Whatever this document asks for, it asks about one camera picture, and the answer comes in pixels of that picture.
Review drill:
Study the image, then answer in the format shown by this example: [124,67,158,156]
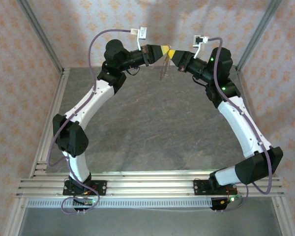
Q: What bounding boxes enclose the keyring chain strap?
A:
[159,53,172,82]

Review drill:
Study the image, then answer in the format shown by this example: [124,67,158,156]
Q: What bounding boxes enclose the grey metal lower panel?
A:
[17,207,284,236]

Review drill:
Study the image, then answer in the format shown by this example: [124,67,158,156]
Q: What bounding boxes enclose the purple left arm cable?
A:
[46,29,132,215]

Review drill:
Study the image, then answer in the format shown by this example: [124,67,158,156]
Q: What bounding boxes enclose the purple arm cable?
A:
[46,29,132,215]
[207,37,273,213]

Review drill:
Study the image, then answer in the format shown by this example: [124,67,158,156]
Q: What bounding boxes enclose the aluminium frame post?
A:
[236,0,283,72]
[16,0,64,73]

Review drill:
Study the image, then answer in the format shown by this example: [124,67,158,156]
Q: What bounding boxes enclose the aluminium table side rail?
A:
[29,68,71,178]

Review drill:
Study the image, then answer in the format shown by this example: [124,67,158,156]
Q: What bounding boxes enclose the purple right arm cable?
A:
[207,37,273,213]

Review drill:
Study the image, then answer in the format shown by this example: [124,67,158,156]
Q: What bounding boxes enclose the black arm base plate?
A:
[193,178,237,196]
[62,180,107,196]

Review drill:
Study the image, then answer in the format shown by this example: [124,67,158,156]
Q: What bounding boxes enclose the aluminium rail beam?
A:
[16,168,286,199]

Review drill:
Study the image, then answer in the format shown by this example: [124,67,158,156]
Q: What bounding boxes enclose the black cable bracket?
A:
[209,198,227,213]

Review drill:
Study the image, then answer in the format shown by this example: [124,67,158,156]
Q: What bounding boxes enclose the white slotted cable duct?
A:
[26,198,213,208]

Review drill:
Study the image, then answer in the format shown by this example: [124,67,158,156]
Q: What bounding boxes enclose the aluminium frame leg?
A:
[3,196,28,236]
[271,196,295,236]

